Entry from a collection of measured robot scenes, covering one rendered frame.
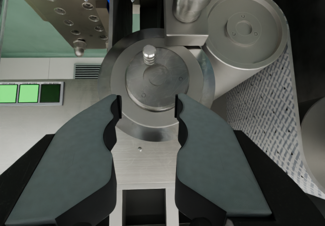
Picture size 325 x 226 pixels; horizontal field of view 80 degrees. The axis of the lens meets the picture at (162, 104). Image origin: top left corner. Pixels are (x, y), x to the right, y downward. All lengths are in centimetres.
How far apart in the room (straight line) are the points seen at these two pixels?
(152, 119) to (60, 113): 43
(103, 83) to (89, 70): 296
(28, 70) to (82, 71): 80
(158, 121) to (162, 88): 4
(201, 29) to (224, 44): 6
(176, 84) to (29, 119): 51
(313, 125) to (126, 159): 43
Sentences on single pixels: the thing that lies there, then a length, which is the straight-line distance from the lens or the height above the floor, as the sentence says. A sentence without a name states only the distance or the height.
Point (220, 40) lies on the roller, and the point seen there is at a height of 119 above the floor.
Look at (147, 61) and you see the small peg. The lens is 22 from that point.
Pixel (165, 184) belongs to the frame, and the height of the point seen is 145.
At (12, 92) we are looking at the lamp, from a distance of 70.
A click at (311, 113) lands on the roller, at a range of 32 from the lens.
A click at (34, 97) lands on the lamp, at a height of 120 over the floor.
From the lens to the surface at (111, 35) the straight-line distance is 28.
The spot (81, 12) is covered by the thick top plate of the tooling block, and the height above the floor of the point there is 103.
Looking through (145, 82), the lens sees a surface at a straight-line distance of 23.
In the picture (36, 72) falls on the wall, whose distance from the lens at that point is 354.
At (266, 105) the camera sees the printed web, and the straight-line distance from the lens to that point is 36.
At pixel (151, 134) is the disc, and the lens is 24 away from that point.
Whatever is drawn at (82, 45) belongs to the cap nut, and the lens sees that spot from 65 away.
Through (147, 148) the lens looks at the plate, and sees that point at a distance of 57.
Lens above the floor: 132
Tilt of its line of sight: 10 degrees down
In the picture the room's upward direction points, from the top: 179 degrees clockwise
